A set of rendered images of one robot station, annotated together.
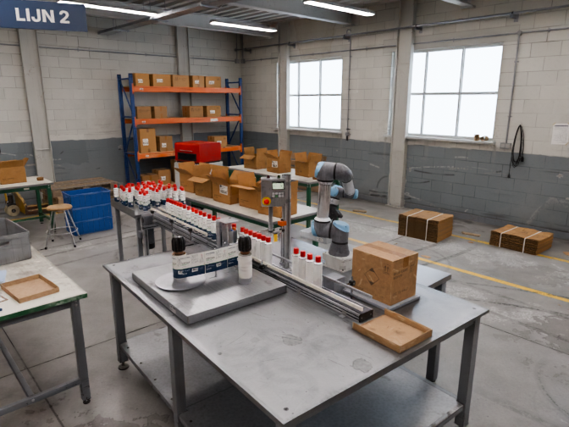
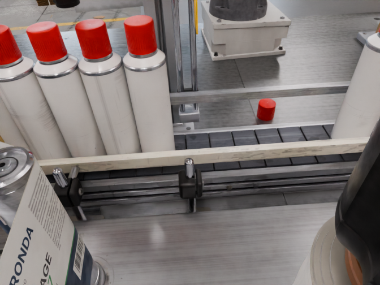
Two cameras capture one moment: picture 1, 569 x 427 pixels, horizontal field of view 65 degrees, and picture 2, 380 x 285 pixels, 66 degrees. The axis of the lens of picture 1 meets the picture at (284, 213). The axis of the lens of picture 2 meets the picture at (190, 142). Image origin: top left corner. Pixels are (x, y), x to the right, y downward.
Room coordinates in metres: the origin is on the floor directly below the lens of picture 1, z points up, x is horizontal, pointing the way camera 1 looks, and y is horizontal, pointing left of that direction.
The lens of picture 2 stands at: (2.66, 0.34, 1.20)
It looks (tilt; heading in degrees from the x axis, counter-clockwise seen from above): 43 degrees down; 307
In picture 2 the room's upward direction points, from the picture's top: 3 degrees counter-clockwise
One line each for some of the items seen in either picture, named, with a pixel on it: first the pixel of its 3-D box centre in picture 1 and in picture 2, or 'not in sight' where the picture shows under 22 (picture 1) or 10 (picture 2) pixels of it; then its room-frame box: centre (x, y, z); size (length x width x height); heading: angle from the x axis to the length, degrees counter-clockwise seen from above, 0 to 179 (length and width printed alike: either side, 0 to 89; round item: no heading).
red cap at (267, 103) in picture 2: not in sight; (266, 108); (2.82, -0.13, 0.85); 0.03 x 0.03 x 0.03
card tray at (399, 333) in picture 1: (391, 329); not in sight; (2.07, -0.55, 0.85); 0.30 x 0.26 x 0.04; 39
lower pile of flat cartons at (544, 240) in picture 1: (521, 238); not in sight; (5.99, -3.31, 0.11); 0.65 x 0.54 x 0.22; 40
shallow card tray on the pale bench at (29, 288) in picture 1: (30, 287); not in sight; (2.66, 1.63, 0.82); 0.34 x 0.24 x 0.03; 48
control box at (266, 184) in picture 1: (273, 191); not in sight; (2.99, 0.07, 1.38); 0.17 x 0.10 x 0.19; 94
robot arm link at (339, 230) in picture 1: (339, 230); not in sight; (3.03, -0.39, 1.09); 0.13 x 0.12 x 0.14; 72
